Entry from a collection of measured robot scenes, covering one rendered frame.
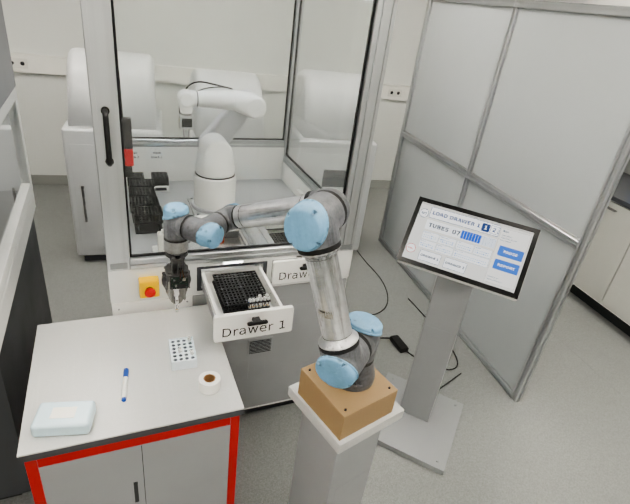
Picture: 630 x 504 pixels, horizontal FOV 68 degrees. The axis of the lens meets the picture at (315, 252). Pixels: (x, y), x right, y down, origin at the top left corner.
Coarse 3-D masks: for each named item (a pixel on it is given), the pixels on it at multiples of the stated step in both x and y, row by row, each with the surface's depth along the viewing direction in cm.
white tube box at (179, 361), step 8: (192, 336) 169; (176, 344) 165; (184, 344) 167; (192, 344) 166; (176, 352) 161; (184, 352) 162; (176, 360) 159; (184, 360) 158; (192, 360) 159; (176, 368) 158; (184, 368) 159
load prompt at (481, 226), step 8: (432, 208) 208; (432, 216) 207; (440, 216) 206; (448, 216) 205; (456, 216) 204; (464, 216) 203; (456, 224) 203; (464, 224) 202; (472, 224) 201; (480, 224) 200; (488, 224) 199; (488, 232) 198; (496, 232) 197
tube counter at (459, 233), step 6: (456, 228) 202; (456, 234) 202; (462, 234) 201; (468, 234) 200; (474, 234) 199; (468, 240) 199; (474, 240) 199; (480, 240) 198; (486, 240) 197; (492, 240) 197; (486, 246) 197; (492, 246) 196
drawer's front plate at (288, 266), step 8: (280, 264) 198; (288, 264) 200; (296, 264) 202; (272, 272) 200; (280, 272) 200; (288, 272) 202; (296, 272) 204; (304, 272) 205; (272, 280) 201; (280, 280) 202; (288, 280) 204; (296, 280) 206; (304, 280) 208
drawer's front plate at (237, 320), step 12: (240, 312) 164; (252, 312) 165; (264, 312) 166; (276, 312) 168; (288, 312) 171; (216, 324) 161; (228, 324) 163; (240, 324) 165; (264, 324) 169; (276, 324) 171; (288, 324) 173; (216, 336) 163; (228, 336) 165; (240, 336) 168; (252, 336) 170
